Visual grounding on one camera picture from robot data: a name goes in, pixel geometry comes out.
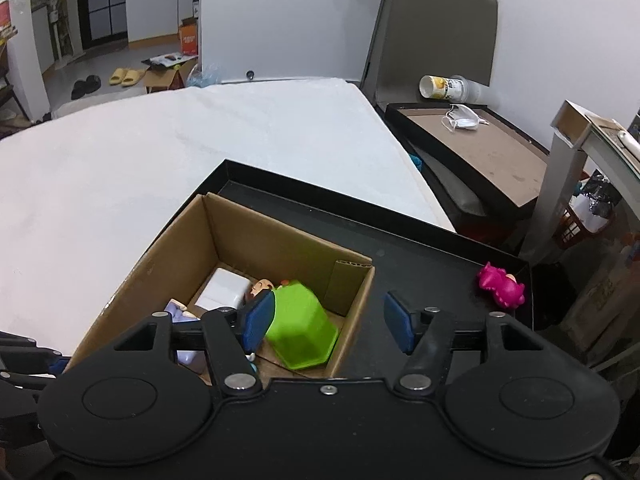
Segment black tray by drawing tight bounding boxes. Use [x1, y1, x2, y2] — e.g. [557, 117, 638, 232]
[155, 159, 536, 382]

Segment black framed glass door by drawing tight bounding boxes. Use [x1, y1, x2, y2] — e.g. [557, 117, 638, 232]
[81, 0, 129, 42]

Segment purple cube toy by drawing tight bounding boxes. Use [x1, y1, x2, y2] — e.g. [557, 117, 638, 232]
[165, 299, 209, 375]

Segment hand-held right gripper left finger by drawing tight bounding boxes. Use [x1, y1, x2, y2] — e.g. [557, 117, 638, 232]
[113, 290, 279, 397]

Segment blue plastic bag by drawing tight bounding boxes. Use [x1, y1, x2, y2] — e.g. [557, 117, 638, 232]
[187, 64, 221, 89]

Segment white cabinet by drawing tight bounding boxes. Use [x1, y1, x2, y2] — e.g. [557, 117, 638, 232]
[125, 0, 204, 44]

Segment open cardboard box with papers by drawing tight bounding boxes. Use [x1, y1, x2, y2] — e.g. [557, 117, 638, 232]
[141, 54, 199, 94]

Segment pink toy figure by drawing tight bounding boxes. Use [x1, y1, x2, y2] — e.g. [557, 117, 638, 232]
[475, 261, 527, 309]

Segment orange carton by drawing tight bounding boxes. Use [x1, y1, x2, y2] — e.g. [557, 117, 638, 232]
[179, 17, 200, 57]

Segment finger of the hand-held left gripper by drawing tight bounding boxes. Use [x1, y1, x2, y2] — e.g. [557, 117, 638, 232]
[0, 332, 71, 375]
[0, 370, 49, 399]

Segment green plastic cup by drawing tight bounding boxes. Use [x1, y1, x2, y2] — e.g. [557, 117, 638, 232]
[264, 281, 342, 372]

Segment grey padded headboard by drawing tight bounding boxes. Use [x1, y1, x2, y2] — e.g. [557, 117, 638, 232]
[360, 0, 501, 107]

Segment grey cushion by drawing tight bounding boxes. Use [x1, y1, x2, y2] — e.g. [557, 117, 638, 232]
[414, 154, 487, 222]

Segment white cube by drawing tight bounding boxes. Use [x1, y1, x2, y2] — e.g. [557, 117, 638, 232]
[194, 267, 254, 312]

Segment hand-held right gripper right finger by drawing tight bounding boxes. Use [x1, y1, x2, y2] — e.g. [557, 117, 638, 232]
[382, 290, 546, 396]

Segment white face mask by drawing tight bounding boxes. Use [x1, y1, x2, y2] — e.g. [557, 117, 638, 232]
[441, 105, 490, 134]

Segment brown cardboard box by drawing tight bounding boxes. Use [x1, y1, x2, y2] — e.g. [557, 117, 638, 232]
[65, 192, 376, 386]

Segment brown-haired toy figure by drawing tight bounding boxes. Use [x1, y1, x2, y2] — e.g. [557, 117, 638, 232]
[248, 277, 292, 307]

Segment dark side table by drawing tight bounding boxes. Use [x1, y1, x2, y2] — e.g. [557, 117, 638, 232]
[385, 102, 551, 222]

